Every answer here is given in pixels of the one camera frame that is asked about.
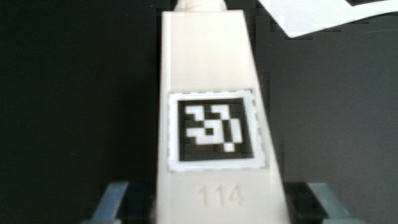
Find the white desk leg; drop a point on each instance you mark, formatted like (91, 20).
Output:
(219, 186)

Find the fiducial marker sheet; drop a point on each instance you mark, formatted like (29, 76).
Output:
(306, 16)

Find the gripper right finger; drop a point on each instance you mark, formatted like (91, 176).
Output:
(313, 204)

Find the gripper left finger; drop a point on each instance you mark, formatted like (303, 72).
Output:
(125, 204)

